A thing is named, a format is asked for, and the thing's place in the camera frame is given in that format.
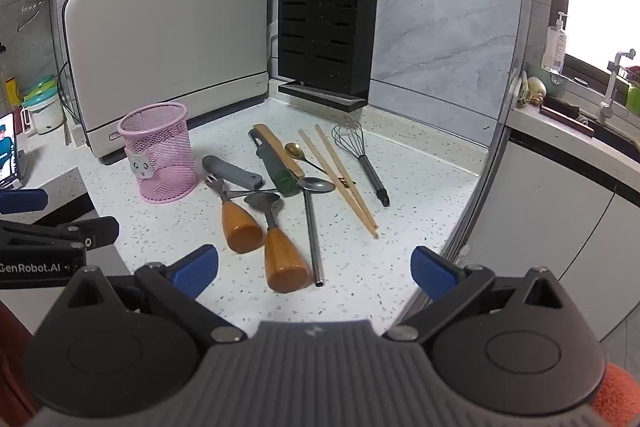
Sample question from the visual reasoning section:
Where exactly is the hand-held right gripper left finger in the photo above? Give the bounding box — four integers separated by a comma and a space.
62, 244, 248, 343

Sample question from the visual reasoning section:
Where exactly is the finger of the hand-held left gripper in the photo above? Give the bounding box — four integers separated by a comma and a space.
0, 189, 49, 214
0, 217, 121, 250

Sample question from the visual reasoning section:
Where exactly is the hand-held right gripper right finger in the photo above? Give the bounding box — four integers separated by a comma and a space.
382, 246, 576, 343

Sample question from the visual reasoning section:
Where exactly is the wooden handled fork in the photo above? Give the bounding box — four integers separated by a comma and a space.
204, 174, 265, 254

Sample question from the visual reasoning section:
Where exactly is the wooden handled spoon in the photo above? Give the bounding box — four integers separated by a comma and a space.
243, 192, 312, 294

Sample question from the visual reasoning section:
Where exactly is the pink mesh basket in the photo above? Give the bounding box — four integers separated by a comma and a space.
117, 102, 199, 204

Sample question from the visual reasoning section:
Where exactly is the light grey handled utensil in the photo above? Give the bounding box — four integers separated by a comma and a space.
201, 155, 264, 190

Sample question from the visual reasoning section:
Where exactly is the metal whisk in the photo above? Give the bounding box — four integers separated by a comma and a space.
331, 117, 391, 208

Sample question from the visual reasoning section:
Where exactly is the steel ladle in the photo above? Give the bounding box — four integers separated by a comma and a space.
303, 192, 326, 285

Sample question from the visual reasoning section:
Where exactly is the dark handled peeler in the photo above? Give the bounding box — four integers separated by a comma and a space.
248, 128, 301, 198

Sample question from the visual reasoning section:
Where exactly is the steel spoon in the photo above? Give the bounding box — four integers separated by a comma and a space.
226, 177, 337, 198

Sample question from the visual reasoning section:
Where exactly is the wooden spatula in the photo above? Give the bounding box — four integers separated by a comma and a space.
252, 123, 306, 178

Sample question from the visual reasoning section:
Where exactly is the small gold spoon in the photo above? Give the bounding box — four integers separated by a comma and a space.
285, 143, 357, 188

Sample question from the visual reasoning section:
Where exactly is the wooden chopstick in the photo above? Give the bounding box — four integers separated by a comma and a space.
298, 129, 379, 239
315, 124, 377, 228

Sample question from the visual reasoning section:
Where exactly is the phone with lit screen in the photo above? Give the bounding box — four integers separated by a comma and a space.
0, 111, 24, 190

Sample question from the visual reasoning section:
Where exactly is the white cup teal lid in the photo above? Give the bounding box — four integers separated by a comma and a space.
20, 74, 65, 136

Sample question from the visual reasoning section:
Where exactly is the yellow label bottle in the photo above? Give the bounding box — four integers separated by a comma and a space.
0, 44, 22, 108

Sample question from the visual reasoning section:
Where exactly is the white cabinet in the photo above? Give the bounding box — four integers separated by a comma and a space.
450, 127, 640, 343

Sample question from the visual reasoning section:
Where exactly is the white countertop appliance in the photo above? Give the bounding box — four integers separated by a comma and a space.
61, 0, 271, 165

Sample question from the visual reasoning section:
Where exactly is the person's orange clothing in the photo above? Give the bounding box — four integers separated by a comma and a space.
0, 299, 640, 427

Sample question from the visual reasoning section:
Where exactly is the pump soap bottle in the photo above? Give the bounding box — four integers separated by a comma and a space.
542, 12, 571, 75

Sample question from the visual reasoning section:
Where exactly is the black slotted knife block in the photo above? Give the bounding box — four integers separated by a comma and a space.
277, 0, 381, 114

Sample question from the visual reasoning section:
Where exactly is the black power cable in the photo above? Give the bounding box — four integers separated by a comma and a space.
54, 57, 83, 148

